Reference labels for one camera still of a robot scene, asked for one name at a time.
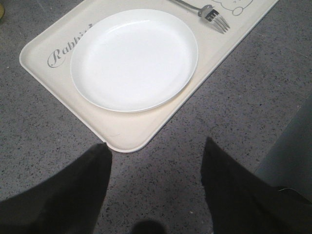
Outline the silver metal fork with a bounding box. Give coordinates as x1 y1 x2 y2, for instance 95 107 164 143
171 0 230 34

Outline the white round plate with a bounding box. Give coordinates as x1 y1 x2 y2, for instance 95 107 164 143
70 9 198 112

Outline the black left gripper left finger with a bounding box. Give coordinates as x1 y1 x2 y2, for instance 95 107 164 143
0 144 112 234

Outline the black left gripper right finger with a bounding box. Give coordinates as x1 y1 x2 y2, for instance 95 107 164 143
201 137 312 234

